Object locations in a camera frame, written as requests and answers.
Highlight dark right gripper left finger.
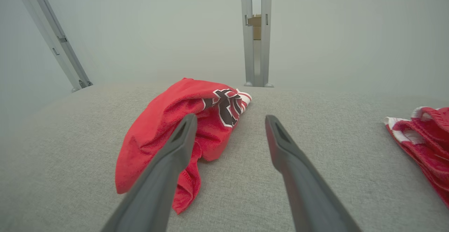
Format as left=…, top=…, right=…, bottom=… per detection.
left=101, top=113, right=198, bottom=232

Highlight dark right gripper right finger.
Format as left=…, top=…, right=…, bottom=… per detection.
left=265, top=115, right=362, bottom=232

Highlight red jersey with black number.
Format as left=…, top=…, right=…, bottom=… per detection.
left=115, top=78, right=252, bottom=215

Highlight red shorts with white stripe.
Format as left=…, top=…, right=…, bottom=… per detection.
left=384, top=106, right=449, bottom=208

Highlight brown cardboard box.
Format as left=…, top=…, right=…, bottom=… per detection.
left=248, top=14, right=262, bottom=40

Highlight grey metal partition post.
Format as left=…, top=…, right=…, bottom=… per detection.
left=12, top=0, right=93, bottom=93
left=240, top=0, right=274, bottom=87

